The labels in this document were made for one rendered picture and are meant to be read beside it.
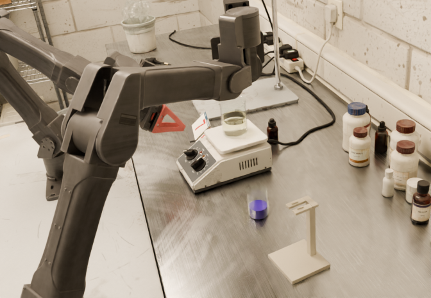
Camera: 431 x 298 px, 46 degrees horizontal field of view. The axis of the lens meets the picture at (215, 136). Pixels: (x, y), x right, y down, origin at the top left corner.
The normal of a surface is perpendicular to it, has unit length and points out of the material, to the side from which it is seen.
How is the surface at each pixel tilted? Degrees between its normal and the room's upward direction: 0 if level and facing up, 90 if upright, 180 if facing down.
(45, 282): 56
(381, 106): 90
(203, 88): 90
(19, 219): 0
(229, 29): 90
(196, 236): 0
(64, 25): 90
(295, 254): 0
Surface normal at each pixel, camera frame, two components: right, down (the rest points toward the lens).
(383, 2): -0.96, 0.22
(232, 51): -0.66, 0.41
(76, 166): -0.61, -0.14
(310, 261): -0.11, -0.87
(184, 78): 0.75, 0.19
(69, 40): 0.25, 0.43
